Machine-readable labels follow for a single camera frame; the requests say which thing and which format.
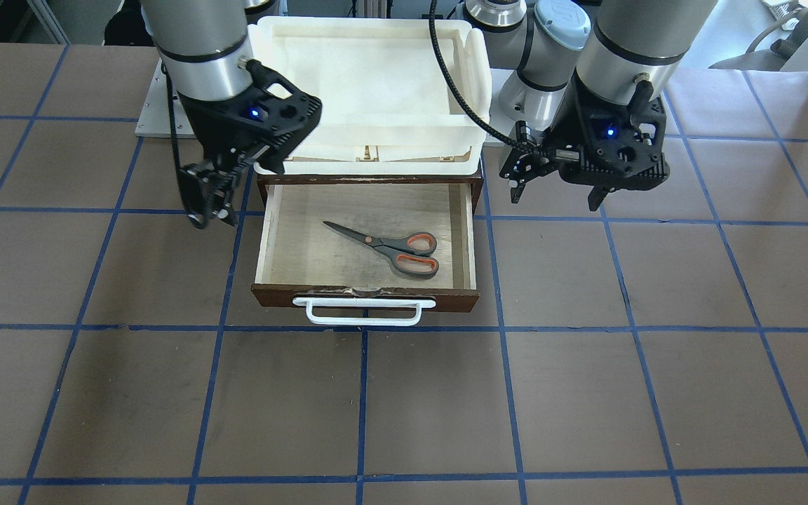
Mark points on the dark brown wooden cabinet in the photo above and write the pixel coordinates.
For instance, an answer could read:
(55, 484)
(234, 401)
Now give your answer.
(475, 180)

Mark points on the light wooden drawer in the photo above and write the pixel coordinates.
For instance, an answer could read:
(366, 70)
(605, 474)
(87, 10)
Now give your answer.
(304, 263)

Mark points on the grey orange scissors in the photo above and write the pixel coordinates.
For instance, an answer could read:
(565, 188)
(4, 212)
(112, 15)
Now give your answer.
(411, 256)

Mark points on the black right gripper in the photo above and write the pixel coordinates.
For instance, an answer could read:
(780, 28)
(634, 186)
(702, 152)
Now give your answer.
(209, 135)

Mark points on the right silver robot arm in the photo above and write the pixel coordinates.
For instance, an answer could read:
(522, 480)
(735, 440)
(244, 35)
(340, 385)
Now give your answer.
(203, 45)

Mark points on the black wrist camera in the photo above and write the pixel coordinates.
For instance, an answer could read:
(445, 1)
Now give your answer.
(275, 116)

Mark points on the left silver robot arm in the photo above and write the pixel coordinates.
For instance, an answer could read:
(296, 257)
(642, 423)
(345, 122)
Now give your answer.
(543, 43)

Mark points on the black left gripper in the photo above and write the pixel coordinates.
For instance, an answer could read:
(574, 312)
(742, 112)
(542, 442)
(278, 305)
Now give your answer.
(562, 128)

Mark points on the arm grey base plate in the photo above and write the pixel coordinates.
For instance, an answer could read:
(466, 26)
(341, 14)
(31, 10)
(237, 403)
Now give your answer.
(153, 120)

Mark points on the white plastic tray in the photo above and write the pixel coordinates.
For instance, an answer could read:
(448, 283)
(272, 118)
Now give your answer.
(387, 109)

